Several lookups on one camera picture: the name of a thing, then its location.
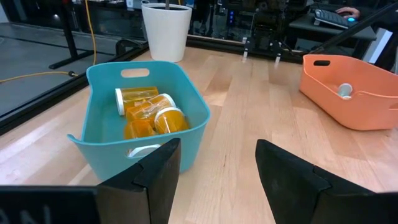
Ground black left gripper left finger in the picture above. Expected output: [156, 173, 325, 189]
[96, 138, 182, 224]

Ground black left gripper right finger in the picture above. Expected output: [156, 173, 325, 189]
[255, 139, 398, 224]

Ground yellow pill bottle white cap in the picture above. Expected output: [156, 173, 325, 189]
[124, 119, 162, 158]

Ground orange pill bottle white cap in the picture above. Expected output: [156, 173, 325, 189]
[154, 106, 190, 135]
[114, 86, 160, 116]
[125, 93, 177, 123]

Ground green translucent pill bottle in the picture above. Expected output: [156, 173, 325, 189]
[337, 82, 354, 100]

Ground teal plastic bin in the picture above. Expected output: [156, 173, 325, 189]
[67, 60, 211, 182]

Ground orange plastic bin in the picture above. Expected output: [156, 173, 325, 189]
[298, 54, 398, 131]

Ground black side desk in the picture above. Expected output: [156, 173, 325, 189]
[288, 14, 377, 43]

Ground dark computer keyboard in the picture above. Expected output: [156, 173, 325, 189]
[313, 8, 355, 29]

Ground green plant in white pot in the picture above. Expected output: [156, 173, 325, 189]
[141, 0, 193, 63]

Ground person's hand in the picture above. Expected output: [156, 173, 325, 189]
[335, 6, 361, 20]

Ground black desk leg stand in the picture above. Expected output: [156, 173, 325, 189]
[49, 0, 96, 70]

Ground yellow cable with black knot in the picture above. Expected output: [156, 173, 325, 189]
[0, 0, 97, 85]

